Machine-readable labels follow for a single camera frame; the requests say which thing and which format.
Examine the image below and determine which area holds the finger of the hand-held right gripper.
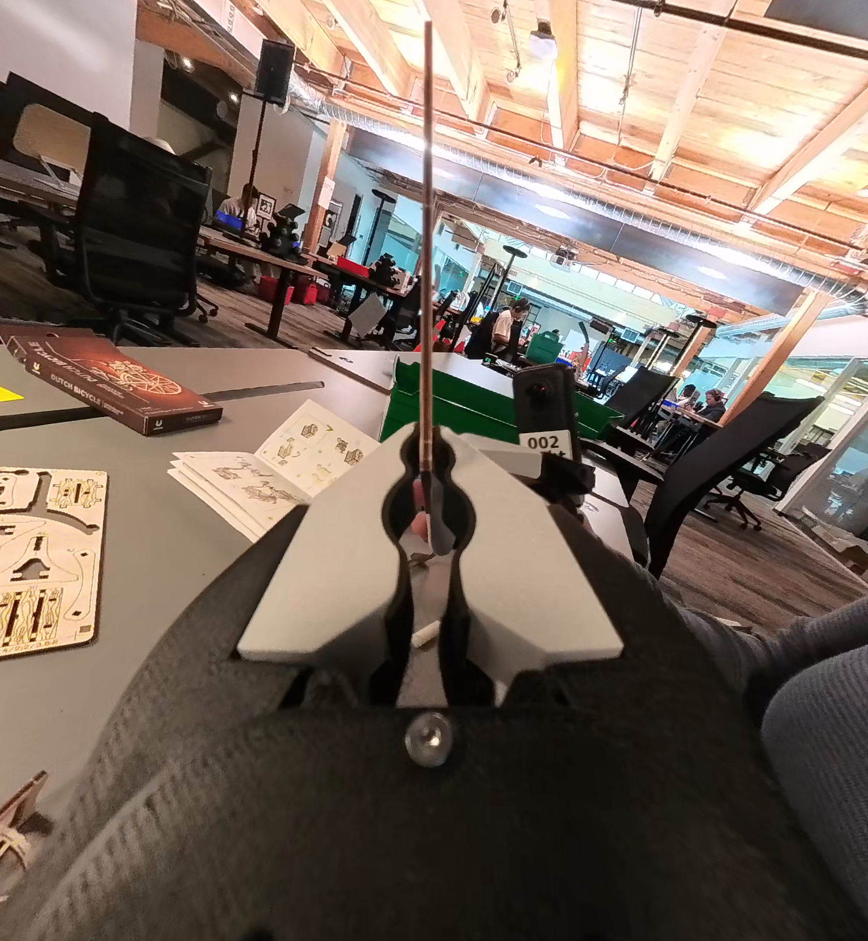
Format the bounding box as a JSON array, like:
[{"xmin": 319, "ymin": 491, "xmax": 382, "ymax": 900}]
[
  {"xmin": 427, "ymin": 476, "xmax": 458, "ymax": 557},
  {"xmin": 459, "ymin": 432, "xmax": 545, "ymax": 480}
]

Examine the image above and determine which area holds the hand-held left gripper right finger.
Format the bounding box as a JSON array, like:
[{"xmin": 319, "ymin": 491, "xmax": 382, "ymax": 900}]
[{"xmin": 433, "ymin": 425, "xmax": 625, "ymax": 685}]

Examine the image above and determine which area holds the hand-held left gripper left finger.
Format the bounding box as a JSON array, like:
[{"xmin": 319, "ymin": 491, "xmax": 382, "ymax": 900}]
[{"xmin": 236, "ymin": 422, "xmax": 426, "ymax": 685}]

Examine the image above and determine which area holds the white instruction booklet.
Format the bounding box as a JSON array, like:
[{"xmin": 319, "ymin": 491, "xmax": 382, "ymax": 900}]
[{"xmin": 168, "ymin": 399, "xmax": 382, "ymax": 541}]

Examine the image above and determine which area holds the wooden parts sheet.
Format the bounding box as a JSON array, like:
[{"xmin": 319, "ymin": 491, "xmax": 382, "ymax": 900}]
[
  {"xmin": 421, "ymin": 21, "xmax": 436, "ymax": 475},
  {"xmin": 0, "ymin": 465, "xmax": 109, "ymax": 666}
]

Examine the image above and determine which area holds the brown model kit box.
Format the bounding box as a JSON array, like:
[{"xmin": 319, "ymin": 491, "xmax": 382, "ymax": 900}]
[{"xmin": 0, "ymin": 323, "xmax": 223, "ymax": 438}]

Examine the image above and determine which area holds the green plastic bin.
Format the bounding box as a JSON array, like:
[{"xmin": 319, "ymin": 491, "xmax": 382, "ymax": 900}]
[{"xmin": 381, "ymin": 354, "xmax": 625, "ymax": 446}]

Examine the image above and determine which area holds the person's grey clothing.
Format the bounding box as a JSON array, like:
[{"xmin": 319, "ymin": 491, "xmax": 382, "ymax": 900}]
[{"xmin": 761, "ymin": 636, "xmax": 868, "ymax": 941}]

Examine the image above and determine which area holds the black mesh office chair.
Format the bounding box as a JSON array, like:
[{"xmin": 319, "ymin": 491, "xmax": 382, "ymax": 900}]
[{"xmin": 59, "ymin": 114, "xmax": 218, "ymax": 347}]

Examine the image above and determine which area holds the black speaker on stand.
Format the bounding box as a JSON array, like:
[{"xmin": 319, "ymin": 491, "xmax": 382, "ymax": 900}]
[{"xmin": 246, "ymin": 39, "xmax": 297, "ymax": 192}]

